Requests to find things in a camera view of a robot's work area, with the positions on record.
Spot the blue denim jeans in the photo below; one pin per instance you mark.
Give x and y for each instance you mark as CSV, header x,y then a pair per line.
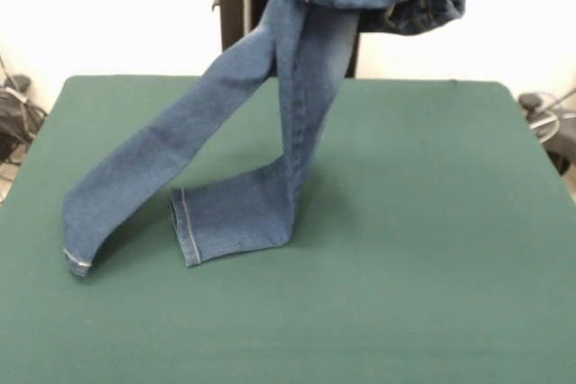
x,y
297,109

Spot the dark green table cloth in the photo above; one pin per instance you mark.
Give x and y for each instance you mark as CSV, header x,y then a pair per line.
x,y
405,244

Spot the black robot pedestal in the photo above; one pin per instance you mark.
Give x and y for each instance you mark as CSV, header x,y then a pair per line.
x,y
231,20

